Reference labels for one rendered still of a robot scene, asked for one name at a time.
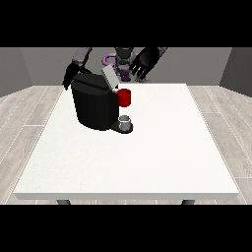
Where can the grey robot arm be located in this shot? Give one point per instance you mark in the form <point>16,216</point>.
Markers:
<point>81,55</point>

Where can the black coffee machine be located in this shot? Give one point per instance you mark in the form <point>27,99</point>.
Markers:
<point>93,105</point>

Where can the pale grey machine lid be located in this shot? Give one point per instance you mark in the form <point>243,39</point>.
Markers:
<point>110,76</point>

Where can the red pod holder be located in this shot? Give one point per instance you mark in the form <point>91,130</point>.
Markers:
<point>124,97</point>

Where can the small grey cup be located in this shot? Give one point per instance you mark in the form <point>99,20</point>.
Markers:
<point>125,122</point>

